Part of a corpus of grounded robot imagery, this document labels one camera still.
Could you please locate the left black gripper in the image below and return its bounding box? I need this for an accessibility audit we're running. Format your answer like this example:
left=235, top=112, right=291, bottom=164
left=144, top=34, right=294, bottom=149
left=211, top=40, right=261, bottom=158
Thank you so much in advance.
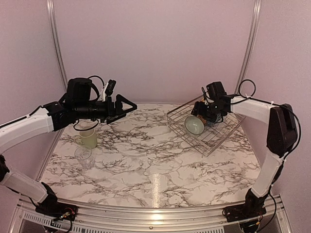
left=74, top=93, right=137, bottom=124

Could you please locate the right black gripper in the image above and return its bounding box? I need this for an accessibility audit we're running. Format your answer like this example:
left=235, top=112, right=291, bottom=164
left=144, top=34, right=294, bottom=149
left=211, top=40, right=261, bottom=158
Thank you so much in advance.
left=191, top=101, right=224, bottom=123

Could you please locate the white green bowl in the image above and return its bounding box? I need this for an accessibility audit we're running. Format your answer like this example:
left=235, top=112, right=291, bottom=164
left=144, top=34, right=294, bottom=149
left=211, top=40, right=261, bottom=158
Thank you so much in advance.
left=184, top=116, right=205, bottom=135

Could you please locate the pale green mug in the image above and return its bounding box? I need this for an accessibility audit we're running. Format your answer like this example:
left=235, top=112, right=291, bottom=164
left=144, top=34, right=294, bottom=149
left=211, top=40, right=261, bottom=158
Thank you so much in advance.
left=74, top=129, right=98, bottom=149

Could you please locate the clear drinking glass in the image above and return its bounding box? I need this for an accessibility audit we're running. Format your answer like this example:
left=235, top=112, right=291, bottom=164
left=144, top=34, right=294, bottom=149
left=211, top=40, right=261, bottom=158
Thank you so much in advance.
left=74, top=146, right=95, bottom=169

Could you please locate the blue polka dot plate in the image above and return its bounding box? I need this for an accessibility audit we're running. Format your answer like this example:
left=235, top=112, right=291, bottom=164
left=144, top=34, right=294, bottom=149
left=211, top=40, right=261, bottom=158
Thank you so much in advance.
left=207, top=115, right=224, bottom=127

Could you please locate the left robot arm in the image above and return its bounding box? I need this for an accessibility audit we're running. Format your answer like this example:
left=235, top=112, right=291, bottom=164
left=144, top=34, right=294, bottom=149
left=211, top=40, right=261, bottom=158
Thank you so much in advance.
left=0, top=77, right=137, bottom=216

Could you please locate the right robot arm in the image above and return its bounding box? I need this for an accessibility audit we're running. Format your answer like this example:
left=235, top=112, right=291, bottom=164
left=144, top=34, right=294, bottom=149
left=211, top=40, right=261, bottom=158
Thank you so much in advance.
left=185, top=82, right=301, bottom=217

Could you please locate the yellow plate middle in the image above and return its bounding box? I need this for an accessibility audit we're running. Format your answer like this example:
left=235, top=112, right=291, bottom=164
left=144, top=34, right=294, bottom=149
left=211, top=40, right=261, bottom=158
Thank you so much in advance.
left=197, top=115, right=207, bottom=125

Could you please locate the wire dish rack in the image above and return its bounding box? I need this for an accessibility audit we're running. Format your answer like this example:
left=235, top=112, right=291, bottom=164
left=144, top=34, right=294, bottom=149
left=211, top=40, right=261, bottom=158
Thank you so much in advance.
left=167, top=96, right=245, bottom=157

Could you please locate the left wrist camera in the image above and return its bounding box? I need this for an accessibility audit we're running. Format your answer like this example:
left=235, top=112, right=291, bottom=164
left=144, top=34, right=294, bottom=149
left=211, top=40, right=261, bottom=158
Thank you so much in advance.
left=99, top=80, right=116, bottom=102

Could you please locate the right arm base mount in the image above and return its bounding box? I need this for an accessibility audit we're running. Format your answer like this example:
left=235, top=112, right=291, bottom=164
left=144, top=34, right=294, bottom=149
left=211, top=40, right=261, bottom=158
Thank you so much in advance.
left=222, top=204, right=267, bottom=222

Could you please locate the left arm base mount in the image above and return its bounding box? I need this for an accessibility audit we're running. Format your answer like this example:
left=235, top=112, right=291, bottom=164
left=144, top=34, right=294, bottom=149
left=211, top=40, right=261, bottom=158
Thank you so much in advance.
left=35, top=202, right=78, bottom=221

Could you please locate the right aluminium frame post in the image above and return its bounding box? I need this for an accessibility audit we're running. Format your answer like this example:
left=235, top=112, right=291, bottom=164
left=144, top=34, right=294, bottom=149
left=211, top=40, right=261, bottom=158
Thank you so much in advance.
left=235, top=0, right=262, bottom=94

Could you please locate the aluminium frame post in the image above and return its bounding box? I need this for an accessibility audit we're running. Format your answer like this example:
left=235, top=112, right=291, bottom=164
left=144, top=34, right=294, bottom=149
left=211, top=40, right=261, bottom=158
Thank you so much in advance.
left=235, top=0, right=262, bottom=94
left=47, top=0, right=68, bottom=90

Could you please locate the left aluminium frame post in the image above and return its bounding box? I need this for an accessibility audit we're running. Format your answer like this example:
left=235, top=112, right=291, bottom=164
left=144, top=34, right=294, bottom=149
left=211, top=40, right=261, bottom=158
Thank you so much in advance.
left=47, top=0, right=68, bottom=90

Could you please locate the front aluminium rail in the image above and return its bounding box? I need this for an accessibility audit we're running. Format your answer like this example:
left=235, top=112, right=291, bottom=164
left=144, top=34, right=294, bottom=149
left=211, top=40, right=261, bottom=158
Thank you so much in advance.
left=9, top=195, right=293, bottom=233

